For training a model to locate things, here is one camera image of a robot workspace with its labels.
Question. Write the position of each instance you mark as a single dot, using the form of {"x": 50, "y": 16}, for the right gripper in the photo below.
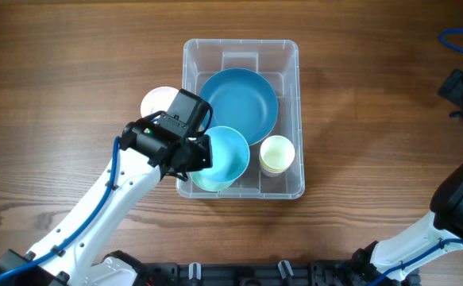
{"x": 455, "y": 85}

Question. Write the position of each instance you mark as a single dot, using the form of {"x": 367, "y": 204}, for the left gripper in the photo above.
{"x": 206, "y": 158}

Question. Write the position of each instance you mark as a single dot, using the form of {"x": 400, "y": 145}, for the mint green small bowl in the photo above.
{"x": 212, "y": 182}

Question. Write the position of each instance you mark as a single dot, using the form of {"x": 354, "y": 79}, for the light blue small bowl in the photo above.
{"x": 230, "y": 152}

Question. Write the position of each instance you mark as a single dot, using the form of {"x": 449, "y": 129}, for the pale pink small bowl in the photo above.
{"x": 158, "y": 99}

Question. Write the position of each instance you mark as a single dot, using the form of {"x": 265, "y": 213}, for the dark blue bowl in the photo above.
{"x": 243, "y": 100}

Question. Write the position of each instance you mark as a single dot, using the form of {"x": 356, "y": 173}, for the pink plastic cup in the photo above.
{"x": 270, "y": 173}

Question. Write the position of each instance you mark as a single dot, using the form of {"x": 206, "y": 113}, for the cream plastic cup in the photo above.
{"x": 277, "y": 151}

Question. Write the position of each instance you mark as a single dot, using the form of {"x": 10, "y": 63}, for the clear plastic storage container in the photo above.
{"x": 278, "y": 62}

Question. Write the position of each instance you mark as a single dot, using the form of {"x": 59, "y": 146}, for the yellow plastic cup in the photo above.
{"x": 268, "y": 169}

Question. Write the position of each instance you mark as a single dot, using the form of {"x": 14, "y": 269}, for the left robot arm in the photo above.
{"x": 170, "y": 142}

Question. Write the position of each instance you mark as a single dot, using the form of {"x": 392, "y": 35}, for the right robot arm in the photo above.
{"x": 437, "y": 233}

